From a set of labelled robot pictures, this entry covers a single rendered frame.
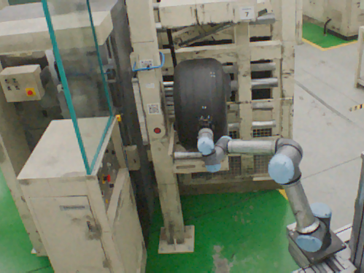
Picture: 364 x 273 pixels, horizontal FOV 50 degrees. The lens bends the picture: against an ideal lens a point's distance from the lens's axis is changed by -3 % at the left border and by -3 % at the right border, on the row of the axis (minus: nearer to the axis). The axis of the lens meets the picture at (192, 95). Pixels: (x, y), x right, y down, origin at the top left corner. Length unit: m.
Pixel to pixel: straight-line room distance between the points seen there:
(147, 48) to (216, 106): 0.51
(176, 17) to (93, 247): 1.42
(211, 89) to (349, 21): 4.81
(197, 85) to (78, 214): 0.95
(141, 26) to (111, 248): 1.22
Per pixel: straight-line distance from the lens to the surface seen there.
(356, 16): 6.93
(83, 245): 2.30
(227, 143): 2.08
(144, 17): 2.27
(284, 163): 1.79
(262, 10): 2.67
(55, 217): 2.20
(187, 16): 2.52
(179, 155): 2.58
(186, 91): 2.28
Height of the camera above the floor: 2.41
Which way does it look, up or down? 27 degrees down
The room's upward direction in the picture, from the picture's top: 6 degrees counter-clockwise
